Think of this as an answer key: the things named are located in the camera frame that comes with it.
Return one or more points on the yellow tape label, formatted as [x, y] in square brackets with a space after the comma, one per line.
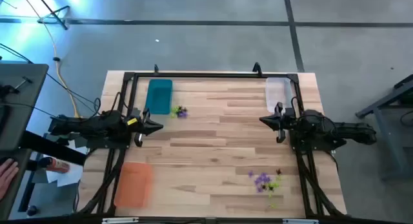
[132, 121]

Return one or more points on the orange plastic bin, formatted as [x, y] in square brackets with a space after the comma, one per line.
[134, 185]

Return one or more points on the white paper sheets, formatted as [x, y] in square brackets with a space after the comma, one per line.
[72, 177]

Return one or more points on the black plastic spider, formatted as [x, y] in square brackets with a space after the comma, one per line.
[264, 187]
[180, 108]
[271, 188]
[184, 109]
[278, 171]

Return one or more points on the black round knob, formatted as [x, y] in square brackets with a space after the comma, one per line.
[32, 211]

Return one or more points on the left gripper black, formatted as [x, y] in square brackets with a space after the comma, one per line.
[138, 128]

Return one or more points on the person's hand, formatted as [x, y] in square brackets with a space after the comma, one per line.
[8, 175]

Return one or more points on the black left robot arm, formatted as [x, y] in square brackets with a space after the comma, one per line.
[84, 125]

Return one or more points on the black tripod stand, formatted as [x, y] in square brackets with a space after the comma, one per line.
[63, 24]

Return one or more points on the grey blue workbench frame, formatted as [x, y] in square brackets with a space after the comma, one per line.
[387, 137]

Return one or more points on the black diagonal support bar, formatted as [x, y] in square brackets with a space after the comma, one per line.
[55, 149]

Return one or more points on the black table clamp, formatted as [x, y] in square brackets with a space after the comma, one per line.
[156, 69]
[257, 69]

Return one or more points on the grey side table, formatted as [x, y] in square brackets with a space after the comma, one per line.
[22, 104]

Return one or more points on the teal plastic bin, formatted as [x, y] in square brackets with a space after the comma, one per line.
[158, 96]

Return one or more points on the clear plastic bin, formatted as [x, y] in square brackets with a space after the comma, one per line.
[277, 90]

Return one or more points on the purple plastic spider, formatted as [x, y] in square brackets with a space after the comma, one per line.
[259, 189]
[264, 180]
[257, 182]
[182, 113]
[264, 175]
[250, 174]
[260, 178]
[268, 179]

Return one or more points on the orange spray can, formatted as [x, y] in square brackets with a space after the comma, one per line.
[58, 166]

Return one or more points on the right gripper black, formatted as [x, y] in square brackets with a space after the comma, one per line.
[285, 120]

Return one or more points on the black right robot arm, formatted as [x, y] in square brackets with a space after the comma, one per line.
[348, 132]

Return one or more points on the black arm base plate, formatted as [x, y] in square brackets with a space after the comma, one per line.
[106, 146]
[301, 147]

